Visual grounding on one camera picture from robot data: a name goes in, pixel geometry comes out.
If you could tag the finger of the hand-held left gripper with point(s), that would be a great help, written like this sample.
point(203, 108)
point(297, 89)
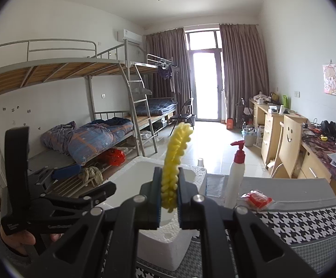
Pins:
point(65, 172)
point(92, 194)

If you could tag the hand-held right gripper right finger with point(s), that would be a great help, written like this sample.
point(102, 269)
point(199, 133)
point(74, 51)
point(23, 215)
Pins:
point(181, 200)

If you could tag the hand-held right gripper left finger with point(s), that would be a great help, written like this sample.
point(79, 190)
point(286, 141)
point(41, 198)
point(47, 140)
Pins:
point(156, 197)

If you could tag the yellow bumpy soft brush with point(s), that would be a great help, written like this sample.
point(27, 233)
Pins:
point(174, 156)

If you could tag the white foam box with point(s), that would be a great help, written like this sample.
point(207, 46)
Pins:
point(162, 246)

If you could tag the person's left hand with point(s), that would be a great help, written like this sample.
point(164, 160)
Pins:
point(18, 241)

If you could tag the olive cloth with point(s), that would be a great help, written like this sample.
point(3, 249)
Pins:
point(91, 175)

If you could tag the red plastic bag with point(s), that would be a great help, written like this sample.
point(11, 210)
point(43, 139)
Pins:
point(114, 157)

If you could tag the clear plastic cup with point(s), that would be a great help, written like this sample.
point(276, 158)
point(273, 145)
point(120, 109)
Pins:
point(201, 163)

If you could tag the blue plaid quilt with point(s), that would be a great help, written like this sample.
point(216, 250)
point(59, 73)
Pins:
point(98, 139)

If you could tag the white pump bottle red top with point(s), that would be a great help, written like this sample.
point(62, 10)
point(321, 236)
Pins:
point(236, 179)

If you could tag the red packet in clear wrap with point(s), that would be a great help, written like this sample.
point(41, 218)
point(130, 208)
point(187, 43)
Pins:
point(257, 199)

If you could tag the black folding chair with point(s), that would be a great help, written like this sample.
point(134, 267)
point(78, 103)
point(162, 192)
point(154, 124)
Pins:
point(186, 115)

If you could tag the red box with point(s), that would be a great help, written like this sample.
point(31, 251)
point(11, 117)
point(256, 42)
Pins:
point(229, 123)

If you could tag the blue plaid mattress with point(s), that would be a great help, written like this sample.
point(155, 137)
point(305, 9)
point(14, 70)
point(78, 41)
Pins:
point(156, 105)

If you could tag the pale plastic bucket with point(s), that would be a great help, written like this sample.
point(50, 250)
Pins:
point(249, 137)

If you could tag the grey metal bunk bed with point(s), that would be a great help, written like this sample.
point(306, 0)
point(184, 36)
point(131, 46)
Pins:
point(55, 66)
point(144, 63)

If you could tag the light wooden desk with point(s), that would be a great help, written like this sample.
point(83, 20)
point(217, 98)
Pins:
point(269, 130)
point(315, 168)

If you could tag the glass balcony door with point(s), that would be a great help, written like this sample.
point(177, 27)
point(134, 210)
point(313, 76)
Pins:
point(205, 87)

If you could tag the houndstooth tablecloth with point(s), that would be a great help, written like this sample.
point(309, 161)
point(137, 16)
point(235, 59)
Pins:
point(295, 226)

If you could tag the wooden chair with smiley face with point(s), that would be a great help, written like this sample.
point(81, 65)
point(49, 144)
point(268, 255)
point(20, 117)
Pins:
point(288, 139)

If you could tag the dark hanging clothes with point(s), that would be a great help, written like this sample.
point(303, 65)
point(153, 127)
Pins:
point(165, 72)

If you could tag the green box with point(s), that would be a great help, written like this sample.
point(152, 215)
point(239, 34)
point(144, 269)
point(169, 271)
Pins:
point(285, 101)

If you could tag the brown curtain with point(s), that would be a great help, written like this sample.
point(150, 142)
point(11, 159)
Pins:
point(176, 52)
point(243, 63)

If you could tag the white air conditioner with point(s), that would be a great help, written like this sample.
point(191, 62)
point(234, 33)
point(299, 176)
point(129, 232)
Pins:
point(128, 36)

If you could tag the black headphones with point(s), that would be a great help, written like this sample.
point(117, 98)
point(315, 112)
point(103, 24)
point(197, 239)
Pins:
point(327, 127)

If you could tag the pink wall poster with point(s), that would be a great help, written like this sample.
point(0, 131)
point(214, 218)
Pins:
point(331, 79)

